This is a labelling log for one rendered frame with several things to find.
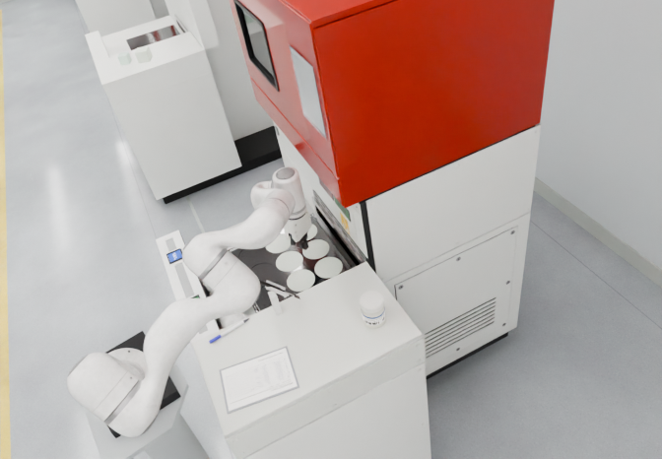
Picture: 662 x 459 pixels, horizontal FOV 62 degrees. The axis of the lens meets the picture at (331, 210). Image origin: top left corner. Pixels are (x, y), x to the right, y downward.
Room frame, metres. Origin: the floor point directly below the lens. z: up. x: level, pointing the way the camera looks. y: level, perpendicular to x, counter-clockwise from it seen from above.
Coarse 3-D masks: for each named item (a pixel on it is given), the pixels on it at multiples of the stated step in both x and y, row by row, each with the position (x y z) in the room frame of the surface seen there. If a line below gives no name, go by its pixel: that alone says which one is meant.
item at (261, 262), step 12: (312, 216) 1.63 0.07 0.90; (324, 240) 1.48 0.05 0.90; (240, 252) 1.51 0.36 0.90; (252, 252) 1.50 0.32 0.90; (264, 252) 1.48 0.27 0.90; (300, 252) 1.45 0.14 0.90; (336, 252) 1.41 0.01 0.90; (252, 264) 1.44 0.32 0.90; (264, 264) 1.42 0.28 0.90; (312, 264) 1.38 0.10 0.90; (264, 276) 1.37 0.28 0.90; (276, 276) 1.35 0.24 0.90; (288, 276) 1.34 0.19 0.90; (264, 288) 1.31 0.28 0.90; (288, 288) 1.29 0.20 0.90; (264, 300) 1.25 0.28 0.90
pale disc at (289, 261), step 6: (288, 252) 1.46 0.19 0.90; (294, 252) 1.45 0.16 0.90; (282, 258) 1.44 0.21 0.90; (288, 258) 1.43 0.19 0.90; (294, 258) 1.42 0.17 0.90; (300, 258) 1.42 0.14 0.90; (276, 264) 1.41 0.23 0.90; (282, 264) 1.41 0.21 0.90; (288, 264) 1.40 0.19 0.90; (294, 264) 1.39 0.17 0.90; (300, 264) 1.39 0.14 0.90; (282, 270) 1.38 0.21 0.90; (288, 270) 1.37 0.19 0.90
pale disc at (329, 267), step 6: (324, 258) 1.39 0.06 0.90; (330, 258) 1.39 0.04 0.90; (336, 258) 1.38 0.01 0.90; (318, 264) 1.37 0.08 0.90; (324, 264) 1.36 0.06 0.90; (330, 264) 1.36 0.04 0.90; (336, 264) 1.35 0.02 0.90; (342, 264) 1.35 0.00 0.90; (318, 270) 1.34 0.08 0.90; (324, 270) 1.34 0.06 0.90; (330, 270) 1.33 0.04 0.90; (336, 270) 1.33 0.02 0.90; (324, 276) 1.31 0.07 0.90; (330, 276) 1.30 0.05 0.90
